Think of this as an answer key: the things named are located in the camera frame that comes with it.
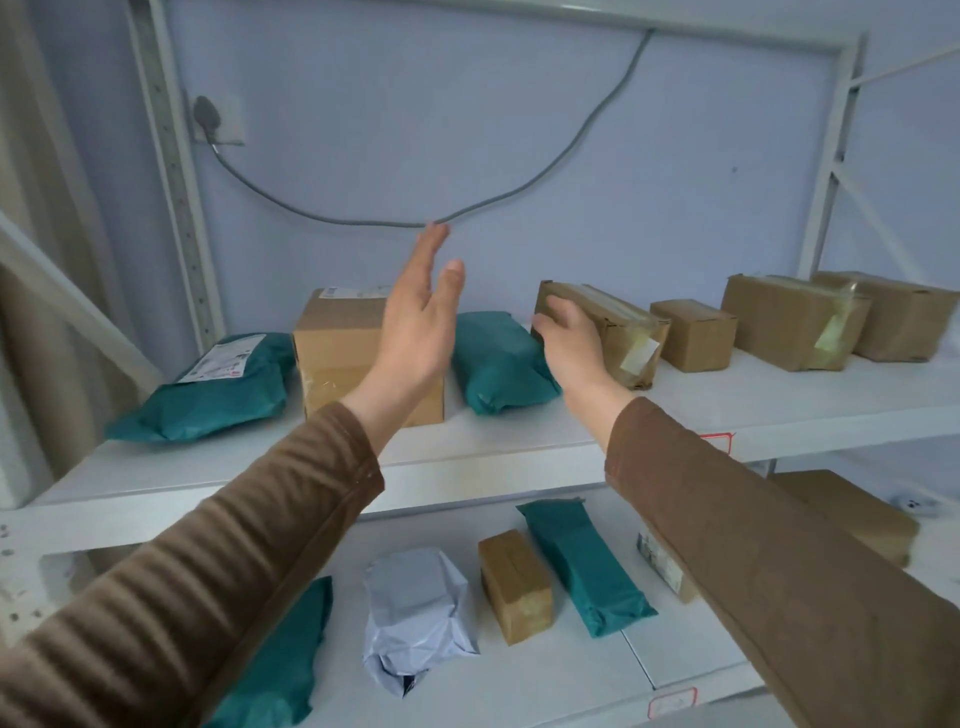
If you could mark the person's right hand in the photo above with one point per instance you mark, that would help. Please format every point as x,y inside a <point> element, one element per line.
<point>581,360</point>

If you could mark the person's left hand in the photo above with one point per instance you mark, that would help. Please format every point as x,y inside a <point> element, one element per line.
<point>414,337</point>

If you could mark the person's right thumb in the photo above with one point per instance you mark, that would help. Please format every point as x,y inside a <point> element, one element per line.
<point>538,328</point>

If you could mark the person's left thumb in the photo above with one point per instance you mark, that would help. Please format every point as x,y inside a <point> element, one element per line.
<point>450,289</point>

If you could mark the taped long cardboard box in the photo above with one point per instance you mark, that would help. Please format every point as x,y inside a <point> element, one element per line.
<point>622,322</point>

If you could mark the person's left forearm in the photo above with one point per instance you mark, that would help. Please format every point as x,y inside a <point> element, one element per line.
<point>187,585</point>

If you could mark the person's right forearm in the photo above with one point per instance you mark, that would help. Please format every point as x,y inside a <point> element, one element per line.
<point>750,570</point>

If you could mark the plump teal mailer bag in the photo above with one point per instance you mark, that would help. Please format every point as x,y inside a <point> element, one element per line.
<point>499,367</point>

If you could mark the cardboard box with white label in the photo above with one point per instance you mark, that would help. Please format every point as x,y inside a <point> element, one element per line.
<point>337,352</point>

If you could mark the white metal shelf rack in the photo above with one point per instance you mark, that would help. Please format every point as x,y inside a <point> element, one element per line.
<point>487,465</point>

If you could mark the small plain cardboard box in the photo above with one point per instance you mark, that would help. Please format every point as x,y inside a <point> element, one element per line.
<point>694,334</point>

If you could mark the red-bordered shelf label sticker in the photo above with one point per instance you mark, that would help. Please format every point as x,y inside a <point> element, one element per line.
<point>721,441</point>
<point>673,704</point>

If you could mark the long flat teal mailer bag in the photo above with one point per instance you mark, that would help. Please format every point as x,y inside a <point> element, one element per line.
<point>589,570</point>

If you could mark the cardboard box with yellowish tape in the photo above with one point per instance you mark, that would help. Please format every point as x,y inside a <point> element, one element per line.
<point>787,322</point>

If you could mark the teal mailer bag with label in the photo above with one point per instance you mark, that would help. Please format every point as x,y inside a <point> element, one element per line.
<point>217,397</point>

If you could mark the small taped cardboard box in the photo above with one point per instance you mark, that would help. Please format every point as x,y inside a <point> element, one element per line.
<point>516,589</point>

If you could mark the cardboard box with printed label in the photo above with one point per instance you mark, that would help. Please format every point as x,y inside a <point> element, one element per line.
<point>667,570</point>

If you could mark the gray plastic mailer bag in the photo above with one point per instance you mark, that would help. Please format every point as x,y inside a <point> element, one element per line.
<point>416,615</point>

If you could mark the flat brown cardboard box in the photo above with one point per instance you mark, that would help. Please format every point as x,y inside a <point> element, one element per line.
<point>855,510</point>

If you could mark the wide brown cardboard box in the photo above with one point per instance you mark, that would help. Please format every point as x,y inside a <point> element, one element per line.
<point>907,315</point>

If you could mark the beige curtain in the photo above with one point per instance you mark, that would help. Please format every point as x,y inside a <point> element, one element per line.
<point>45,225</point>

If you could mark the large teal mailer bag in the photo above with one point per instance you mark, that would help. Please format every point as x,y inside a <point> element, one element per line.
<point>277,667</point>

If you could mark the white wall socket with plug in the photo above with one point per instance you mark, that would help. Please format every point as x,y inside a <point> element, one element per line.
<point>225,120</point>

